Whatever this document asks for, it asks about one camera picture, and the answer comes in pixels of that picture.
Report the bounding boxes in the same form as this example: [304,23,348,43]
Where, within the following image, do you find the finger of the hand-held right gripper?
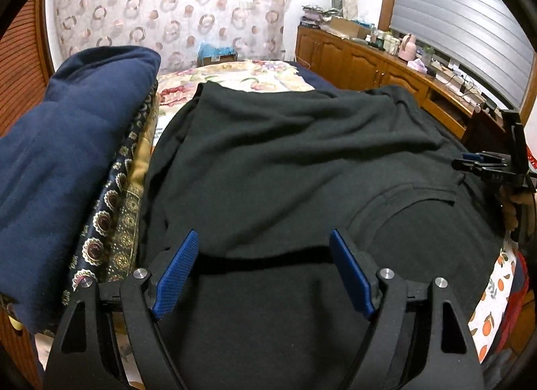
[461,152,504,163]
[452,159,504,173]

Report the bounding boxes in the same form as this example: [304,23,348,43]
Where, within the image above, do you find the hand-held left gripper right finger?
[329,228,483,390]

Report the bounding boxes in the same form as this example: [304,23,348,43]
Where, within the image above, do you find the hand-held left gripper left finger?
[42,228,200,390]

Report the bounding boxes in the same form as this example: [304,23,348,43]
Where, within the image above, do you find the black t-shirt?
[138,82,504,390]

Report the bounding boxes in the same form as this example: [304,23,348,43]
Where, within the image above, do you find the stack of folded clothes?
[300,3,336,26]

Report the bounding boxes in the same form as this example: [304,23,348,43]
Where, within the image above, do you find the person's right hand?
[501,191,523,231]

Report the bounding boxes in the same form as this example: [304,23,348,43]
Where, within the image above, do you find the white power strip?
[432,65,487,103]

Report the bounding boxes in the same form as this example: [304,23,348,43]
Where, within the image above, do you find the dark patterned folded cloth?
[63,80,160,307]

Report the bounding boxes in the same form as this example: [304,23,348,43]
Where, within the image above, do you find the pink thermos bottle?
[398,34,418,61]

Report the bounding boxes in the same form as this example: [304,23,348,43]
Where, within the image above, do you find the orange print bed sheet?
[468,243,519,363]

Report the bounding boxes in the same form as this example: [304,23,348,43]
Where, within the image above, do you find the red cloth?
[495,254,537,357]

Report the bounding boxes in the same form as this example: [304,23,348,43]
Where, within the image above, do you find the row of small bottles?
[364,27,399,55]

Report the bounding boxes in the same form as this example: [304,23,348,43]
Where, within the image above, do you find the grey window blind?
[390,0,537,110]

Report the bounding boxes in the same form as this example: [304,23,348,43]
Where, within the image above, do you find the wooden cabinet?
[295,24,483,139]

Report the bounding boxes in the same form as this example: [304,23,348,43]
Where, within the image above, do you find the navy blue folded quilt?
[0,45,162,334]

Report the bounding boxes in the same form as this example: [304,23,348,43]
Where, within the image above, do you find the navy bed sheet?
[289,61,336,91]

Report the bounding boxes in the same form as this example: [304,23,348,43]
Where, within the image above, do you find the open cardboard box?
[329,16,370,39]

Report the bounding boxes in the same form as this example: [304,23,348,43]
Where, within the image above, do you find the floral bed quilt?
[155,59,315,122]

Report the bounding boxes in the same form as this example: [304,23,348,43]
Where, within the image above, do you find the blue plastic bags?
[198,41,236,59]

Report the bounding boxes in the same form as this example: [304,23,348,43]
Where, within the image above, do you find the circle patterned curtain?
[44,0,298,74]

